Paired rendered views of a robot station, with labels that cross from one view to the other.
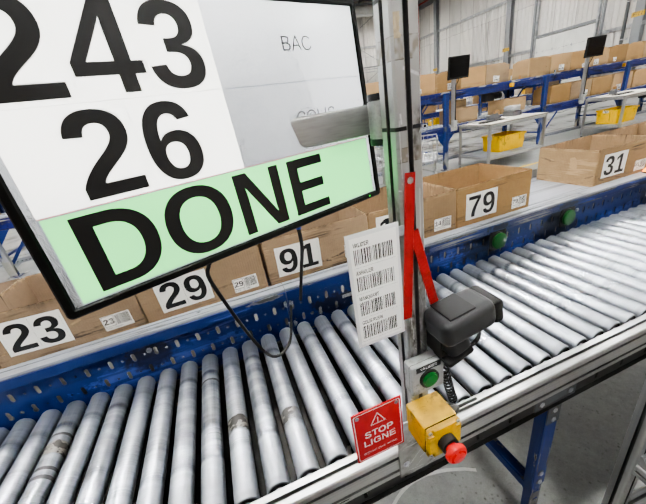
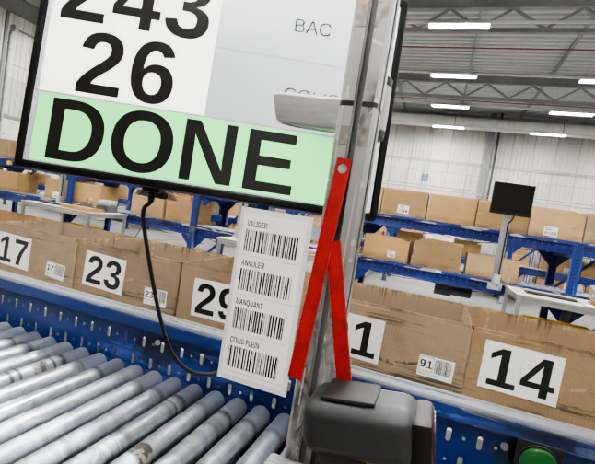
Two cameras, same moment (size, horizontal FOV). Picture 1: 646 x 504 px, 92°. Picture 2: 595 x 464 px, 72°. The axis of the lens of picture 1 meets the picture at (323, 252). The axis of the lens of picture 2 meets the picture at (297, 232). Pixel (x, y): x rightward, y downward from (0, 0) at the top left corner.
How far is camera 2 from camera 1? 38 cm
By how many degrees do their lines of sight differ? 39
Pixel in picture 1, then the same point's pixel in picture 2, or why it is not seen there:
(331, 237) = (404, 331)
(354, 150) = not seen: hidden behind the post
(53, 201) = (54, 82)
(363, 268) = (252, 259)
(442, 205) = not seen: outside the picture
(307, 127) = (290, 103)
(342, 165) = (325, 161)
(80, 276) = (38, 138)
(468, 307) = (364, 400)
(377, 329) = (246, 363)
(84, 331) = (130, 292)
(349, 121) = not seen: hidden behind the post
